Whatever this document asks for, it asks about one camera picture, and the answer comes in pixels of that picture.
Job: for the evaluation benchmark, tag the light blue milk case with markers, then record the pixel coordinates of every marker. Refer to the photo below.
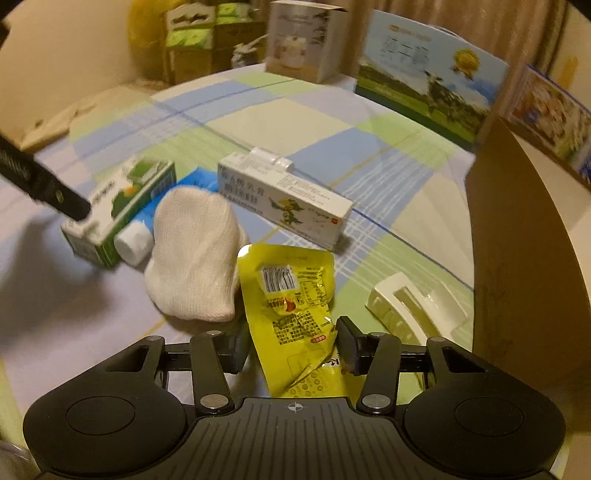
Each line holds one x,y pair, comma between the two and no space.
415,83

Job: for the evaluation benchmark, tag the blue hand cream tube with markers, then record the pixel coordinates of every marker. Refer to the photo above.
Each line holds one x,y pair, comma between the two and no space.
134,244

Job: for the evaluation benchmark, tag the green and white carton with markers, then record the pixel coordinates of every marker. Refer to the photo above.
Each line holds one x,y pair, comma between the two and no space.
115,207

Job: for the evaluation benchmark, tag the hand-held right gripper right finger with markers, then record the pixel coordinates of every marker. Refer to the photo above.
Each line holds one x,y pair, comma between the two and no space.
347,344

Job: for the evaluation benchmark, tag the stack of green printed boxes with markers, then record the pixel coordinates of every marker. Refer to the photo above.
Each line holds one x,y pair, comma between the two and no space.
198,41

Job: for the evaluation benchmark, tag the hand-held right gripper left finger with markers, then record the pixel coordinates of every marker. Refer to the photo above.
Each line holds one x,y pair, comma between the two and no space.
238,347

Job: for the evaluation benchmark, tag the plaid bed sheet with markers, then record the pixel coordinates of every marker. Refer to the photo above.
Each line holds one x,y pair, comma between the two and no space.
323,138

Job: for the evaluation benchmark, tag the white medicine box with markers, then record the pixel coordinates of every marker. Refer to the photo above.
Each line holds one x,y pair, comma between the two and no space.
258,184

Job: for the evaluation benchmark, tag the blue printed milk case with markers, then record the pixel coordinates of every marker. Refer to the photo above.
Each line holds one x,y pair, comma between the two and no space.
549,110

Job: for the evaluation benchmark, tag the yellow snack packet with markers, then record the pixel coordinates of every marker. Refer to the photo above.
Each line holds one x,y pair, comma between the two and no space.
286,314

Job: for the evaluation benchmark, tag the white small packet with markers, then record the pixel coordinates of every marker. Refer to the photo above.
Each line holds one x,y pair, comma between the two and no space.
392,295

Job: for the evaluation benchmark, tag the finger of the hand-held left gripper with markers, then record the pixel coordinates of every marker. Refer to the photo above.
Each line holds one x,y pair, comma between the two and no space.
51,189

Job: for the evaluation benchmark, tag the yellow plastic bag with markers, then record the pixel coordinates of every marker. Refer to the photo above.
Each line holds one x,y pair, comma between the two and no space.
143,41

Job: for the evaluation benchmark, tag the white knitted sock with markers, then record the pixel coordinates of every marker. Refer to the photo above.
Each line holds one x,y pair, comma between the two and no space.
194,258

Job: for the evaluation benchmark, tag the brown box at left edge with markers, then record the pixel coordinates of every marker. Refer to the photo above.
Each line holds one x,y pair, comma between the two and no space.
300,41

